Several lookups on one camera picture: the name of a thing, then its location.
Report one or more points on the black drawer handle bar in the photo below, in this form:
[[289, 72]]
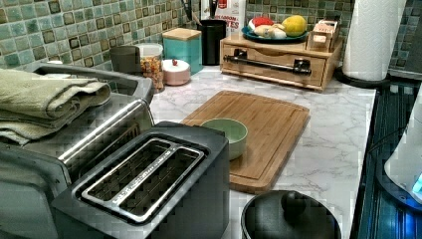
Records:
[[299, 67]]

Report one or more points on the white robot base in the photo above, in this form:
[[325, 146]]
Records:
[[399, 168]]

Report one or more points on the wooden drawer box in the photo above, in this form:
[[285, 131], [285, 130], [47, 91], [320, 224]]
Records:
[[323, 64]]

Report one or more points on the light green ceramic bowl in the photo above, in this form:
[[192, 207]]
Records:
[[235, 131]]

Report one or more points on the pink lidded sugar bowl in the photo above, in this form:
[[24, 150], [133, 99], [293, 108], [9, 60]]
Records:
[[176, 72]]

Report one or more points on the bamboo cutting board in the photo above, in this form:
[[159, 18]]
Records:
[[274, 127]]

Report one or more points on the black two-slot toaster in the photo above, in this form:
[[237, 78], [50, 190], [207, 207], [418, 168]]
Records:
[[171, 182]]

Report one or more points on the clear cereal container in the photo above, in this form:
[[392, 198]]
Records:
[[150, 55]]

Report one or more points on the teal canister with wooden lid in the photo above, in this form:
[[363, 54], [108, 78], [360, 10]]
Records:
[[184, 44]]

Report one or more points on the black utensil holder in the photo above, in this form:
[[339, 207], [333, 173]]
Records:
[[212, 32]]

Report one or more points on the blue plate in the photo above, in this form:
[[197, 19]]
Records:
[[250, 35]]

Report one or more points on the dark grey cup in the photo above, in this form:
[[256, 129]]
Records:
[[125, 59]]

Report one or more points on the plush watermelon slice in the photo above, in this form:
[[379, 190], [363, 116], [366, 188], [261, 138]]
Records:
[[258, 21]]

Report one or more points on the white cereal box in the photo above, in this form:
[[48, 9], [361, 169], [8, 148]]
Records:
[[233, 12]]

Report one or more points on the plush banana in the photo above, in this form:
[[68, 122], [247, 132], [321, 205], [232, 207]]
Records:
[[275, 31]]

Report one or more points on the black pot with lid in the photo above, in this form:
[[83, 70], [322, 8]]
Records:
[[287, 214]]

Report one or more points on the plush yellow lemon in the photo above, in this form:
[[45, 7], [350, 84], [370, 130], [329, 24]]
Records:
[[295, 25]]

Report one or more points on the small wooden tea box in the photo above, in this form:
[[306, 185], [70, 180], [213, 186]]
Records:
[[323, 36]]

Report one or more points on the black paper towel holder base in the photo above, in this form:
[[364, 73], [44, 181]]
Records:
[[340, 76]]

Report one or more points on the folded beige towel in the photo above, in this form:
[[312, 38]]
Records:
[[33, 106]]

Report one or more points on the stainless steel toaster oven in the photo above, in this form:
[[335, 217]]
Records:
[[33, 174]]

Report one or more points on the paper towel roll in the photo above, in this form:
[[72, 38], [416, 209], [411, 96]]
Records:
[[371, 38]]

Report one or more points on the wooden spoon handle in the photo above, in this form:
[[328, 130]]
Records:
[[187, 6]]

